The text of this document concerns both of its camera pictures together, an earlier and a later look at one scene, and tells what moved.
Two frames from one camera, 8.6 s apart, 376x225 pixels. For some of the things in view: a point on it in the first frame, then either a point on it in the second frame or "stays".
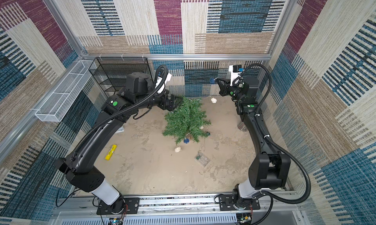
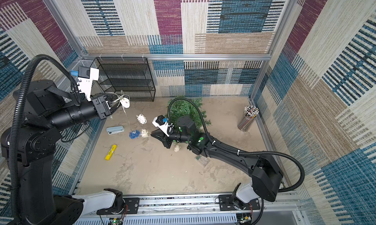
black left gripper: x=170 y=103 to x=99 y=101
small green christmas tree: x=187 y=121 stays
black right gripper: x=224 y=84 to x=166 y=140
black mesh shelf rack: x=111 y=73 stays
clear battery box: x=201 y=159 stays
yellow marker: x=113 y=147 stays
